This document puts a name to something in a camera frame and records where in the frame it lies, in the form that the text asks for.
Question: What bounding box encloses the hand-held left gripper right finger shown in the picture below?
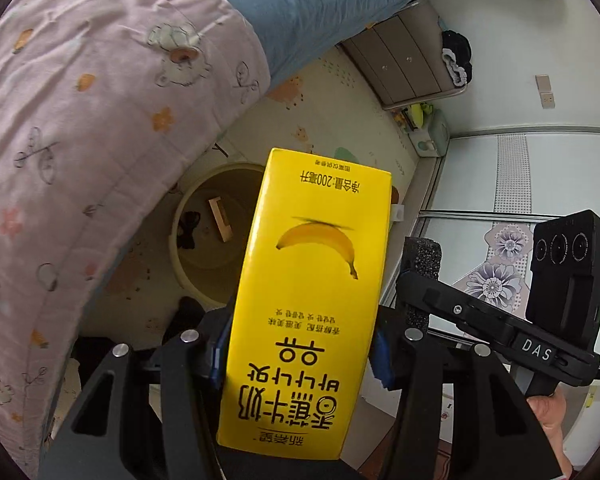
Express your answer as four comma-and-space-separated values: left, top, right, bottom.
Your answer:
370, 310, 566, 480

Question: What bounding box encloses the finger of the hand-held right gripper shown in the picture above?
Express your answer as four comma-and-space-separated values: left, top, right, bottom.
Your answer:
406, 304, 507, 357
397, 236, 518, 342

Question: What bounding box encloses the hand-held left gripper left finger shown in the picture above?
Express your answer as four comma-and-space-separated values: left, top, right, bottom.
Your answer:
39, 302, 233, 480

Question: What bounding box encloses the cream round trash bin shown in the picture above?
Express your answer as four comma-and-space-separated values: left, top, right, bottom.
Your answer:
169, 161, 266, 311

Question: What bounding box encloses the yellow banana milk carton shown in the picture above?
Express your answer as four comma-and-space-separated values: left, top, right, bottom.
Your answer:
216, 147, 393, 461

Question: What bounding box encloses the person's right hand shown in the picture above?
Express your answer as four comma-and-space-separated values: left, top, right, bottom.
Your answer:
526, 389, 577, 480

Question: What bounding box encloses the white sliding wardrobe door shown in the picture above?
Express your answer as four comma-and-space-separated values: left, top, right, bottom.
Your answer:
417, 127, 600, 351

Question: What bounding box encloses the small black item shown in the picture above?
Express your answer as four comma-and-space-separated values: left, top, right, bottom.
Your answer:
176, 211, 202, 251

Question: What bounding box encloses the small brown box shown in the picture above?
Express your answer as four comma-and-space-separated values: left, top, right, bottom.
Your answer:
208, 197, 234, 243

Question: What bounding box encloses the cream printed play mat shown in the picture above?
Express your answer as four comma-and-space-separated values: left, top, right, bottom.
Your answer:
77, 47, 453, 361

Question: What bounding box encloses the grey-brown nightstand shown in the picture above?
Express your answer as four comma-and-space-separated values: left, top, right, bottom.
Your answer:
340, 0, 470, 111

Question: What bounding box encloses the black and white cloth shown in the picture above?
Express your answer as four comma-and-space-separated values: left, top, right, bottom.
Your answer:
440, 30, 473, 88

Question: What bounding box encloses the pink printed blanket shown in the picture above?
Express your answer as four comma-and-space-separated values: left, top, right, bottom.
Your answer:
0, 0, 273, 461

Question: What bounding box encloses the blue bed sheet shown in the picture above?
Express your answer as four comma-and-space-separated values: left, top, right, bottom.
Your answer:
172, 0, 433, 88

